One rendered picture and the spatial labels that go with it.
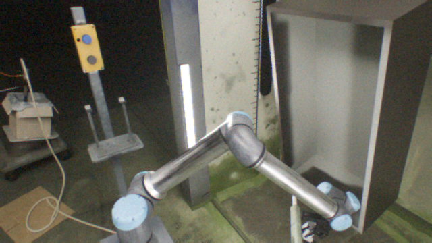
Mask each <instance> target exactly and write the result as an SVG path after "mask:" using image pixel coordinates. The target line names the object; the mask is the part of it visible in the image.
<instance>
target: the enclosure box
mask: <svg viewBox="0 0 432 243"><path fill-rule="evenodd" d="M266 10H267V23H268V29H269V42H270V48H271V60H272V67H273V79H274V87H275V98H276V105H277V124H278V130H279V143H280V149H281V162H282V163H283V164H286V165H287V166H288V167H290V168H291V169H293V170H294V171H295V172H296V173H297V174H298V175H300V176H301V177H303V178H304V179H305V180H307V181H308V182H310V183H312V184H313V185H314V186H315V187H317V186H318V185H319V184H320V183H323V182H327V183H331V184H332V185H333V186H335V187H336V188H337V189H339V190H341V191H342V192H344V193H345V194H346V193H347V192H351V193H352V194H353V195H355V197H356V198H357V199H358V201H359V203H360V208H359V210H357V212H354V213H353V214H351V220H352V224H351V227H353V228H354V229H355V230H356V231H358V232H360V233H361V234H363V233H364V232H365V231H366V230H367V229H368V228H369V226H370V225H371V224H372V223H373V222H374V221H375V220H376V219H378V218H379V217H380V216H381V215H382V214H383V213H384V212H385V211H386V210H387V208H388V207H389V206H390V205H391V204H392V203H393V202H394V201H395V200H397V199H398V194H399V191H400V185H401V182H402V178H403V174H404V169H405V166H406V158H407V155H408V149H409V146H410V142H411V138H412V133H413V130H414V125H415V122H416V117H417V113H418V110H419V106H420V102H421V97H422V94H423V89H424V86H425V78H426V75H427V70H428V67H429V62H430V58H431V53H432V0H280V1H277V2H276V3H274V4H271V5H269V6H266Z"/></svg>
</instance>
